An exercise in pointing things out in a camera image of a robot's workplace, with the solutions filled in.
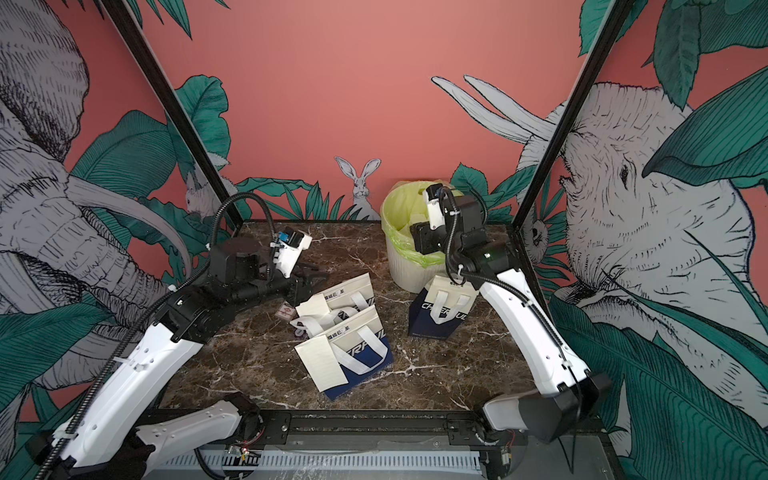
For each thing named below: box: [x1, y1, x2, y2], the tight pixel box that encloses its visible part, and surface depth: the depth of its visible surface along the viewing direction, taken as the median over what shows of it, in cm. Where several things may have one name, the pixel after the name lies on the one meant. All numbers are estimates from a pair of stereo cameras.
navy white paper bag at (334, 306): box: [290, 272, 376, 339], surface depth 72 cm
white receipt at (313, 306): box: [295, 294, 331, 317], surface depth 70 cm
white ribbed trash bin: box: [382, 220, 447, 293], surface depth 83 cm
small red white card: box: [274, 301, 298, 320], surface depth 95 cm
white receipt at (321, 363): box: [294, 334, 349, 393], surface depth 65 cm
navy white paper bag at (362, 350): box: [324, 305, 394, 401], surface depth 67 cm
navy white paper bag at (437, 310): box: [408, 275, 479, 340], surface depth 77 cm
